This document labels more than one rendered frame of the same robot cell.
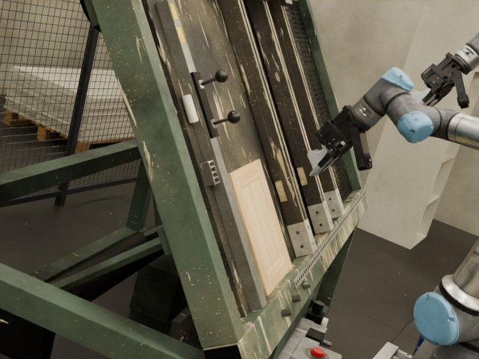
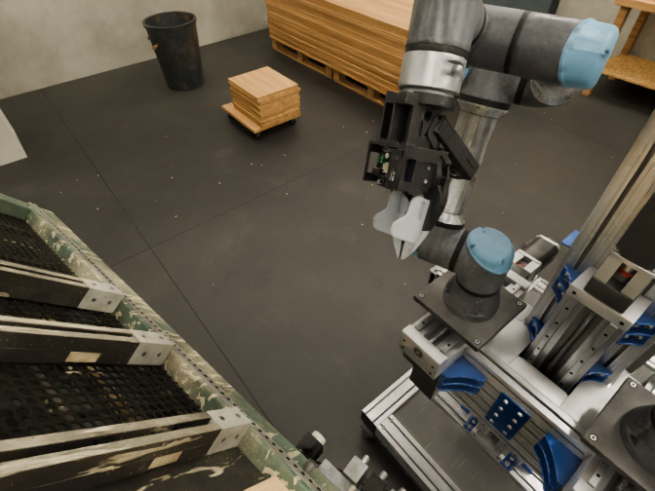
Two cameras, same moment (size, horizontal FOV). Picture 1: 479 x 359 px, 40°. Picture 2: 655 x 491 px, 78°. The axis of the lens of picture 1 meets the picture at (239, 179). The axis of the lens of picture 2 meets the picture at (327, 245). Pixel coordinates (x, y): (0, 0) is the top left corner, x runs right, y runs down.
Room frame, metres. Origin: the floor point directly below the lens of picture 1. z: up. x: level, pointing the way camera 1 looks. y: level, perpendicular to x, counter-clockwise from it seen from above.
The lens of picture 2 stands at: (1.99, -0.08, 1.96)
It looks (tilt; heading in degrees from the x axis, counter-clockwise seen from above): 46 degrees down; 296
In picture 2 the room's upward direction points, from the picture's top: 1 degrees counter-clockwise
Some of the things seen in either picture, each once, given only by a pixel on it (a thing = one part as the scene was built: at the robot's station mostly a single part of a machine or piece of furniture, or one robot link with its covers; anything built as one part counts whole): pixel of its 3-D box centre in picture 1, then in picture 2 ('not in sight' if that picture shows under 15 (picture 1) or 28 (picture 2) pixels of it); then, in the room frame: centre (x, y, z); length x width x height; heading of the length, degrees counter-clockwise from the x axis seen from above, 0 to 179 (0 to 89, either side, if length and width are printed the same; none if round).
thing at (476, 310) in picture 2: not in sight; (474, 288); (1.93, -0.86, 1.09); 0.15 x 0.15 x 0.10
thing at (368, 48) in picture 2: not in sight; (366, 32); (3.69, -4.59, 0.39); 2.46 x 1.04 x 0.78; 154
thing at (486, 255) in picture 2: not in sight; (482, 258); (1.94, -0.86, 1.20); 0.13 x 0.12 x 0.14; 173
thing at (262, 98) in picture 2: not in sight; (259, 101); (4.12, -3.02, 0.20); 0.61 x 0.51 x 0.40; 154
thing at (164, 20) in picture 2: not in sight; (176, 53); (5.38, -3.40, 0.33); 0.54 x 0.54 x 0.65
